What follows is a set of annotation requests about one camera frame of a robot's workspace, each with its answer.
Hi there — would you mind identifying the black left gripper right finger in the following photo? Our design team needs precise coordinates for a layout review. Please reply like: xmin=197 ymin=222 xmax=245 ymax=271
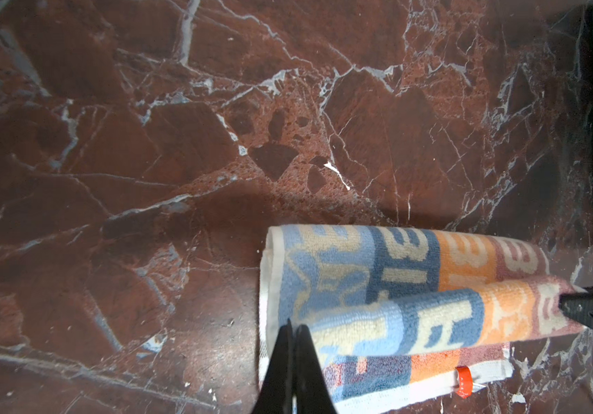
xmin=294 ymin=324 xmax=337 ymax=414

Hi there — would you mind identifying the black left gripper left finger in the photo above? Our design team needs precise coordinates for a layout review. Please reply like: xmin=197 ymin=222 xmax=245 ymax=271
xmin=251 ymin=321 xmax=295 ymax=414

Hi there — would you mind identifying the blue rabbit print towel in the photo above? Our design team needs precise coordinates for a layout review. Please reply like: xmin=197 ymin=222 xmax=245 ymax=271
xmin=258 ymin=224 xmax=582 ymax=413

